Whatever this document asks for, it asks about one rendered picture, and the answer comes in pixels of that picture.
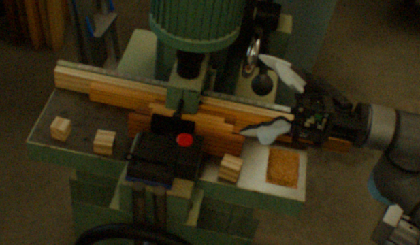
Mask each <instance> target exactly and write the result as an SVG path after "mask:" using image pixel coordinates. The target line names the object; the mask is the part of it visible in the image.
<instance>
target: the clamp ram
mask: <svg viewBox="0 0 420 245"><path fill-rule="evenodd" d="M194 130H195V122H193V121H190V120H186V119H182V118H181V119H180V120H179V121H175V120H174V119H173V118H172V116H166V115H162V114H155V113H153V114H152V119H151V130H150V132H151V133H157V135H164V136H168V137H174V138H178V136H179V135H180V134H181V133H193V135H194Z"/></svg>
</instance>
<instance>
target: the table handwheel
mask: <svg viewBox="0 0 420 245"><path fill-rule="evenodd" d="M108 239H132V240H141V241H142V245H193V244H192V243H191V242H189V241H188V240H185V239H183V238H181V237H179V236H177V235H175V234H172V233H169V232H167V231H164V230H163V229H159V228H156V227H154V225H150V224H148V226H147V225H139V224H133V223H110V224H105V225H99V226H96V227H93V228H91V229H89V230H87V231H85V232H84V233H82V234H81V235H80V237H79V238H78V239H77V240H76V243H75V245H92V244H94V243H95V242H98V241H101V240H108Z"/></svg>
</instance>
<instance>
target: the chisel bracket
mask: <svg viewBox="0 0 420 245"><path fill-rule="evenodd" d="M209 61H210V52H206V56H205V59H204V61H203V63H202V65H201V71H200V75H199V76H198V77H197V78H194V79H185V78H182V77H180V76H179V75H178V74H177V71H176V70H177V62H178V59H177V58H176V62H174V66H173V69H172V72H171V75H170V77H169V82H168V84H167V93H166V102H165V108H166V109H169V110H177V108H178V104H179V101H180V99H183V100H184V103H183V106H182V111H181V112H186V113H190V114H196V113H197V111H198V107H199V105H201V100H200V99H201V96H203V91H204V85H205V82H206V77H207V69H208V65H209Z"/></svg>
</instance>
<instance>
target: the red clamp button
mask: <svg viewBox="0 0 420 245"><path fill-rule="evenodd" d="M177 141H178V143H179V144H180V145H181V146H190V145H191V144H192V143H193V138H192V137H191V136H190V135H188V133H181V134H180V135H179V136H178V139H177Z"/></svg>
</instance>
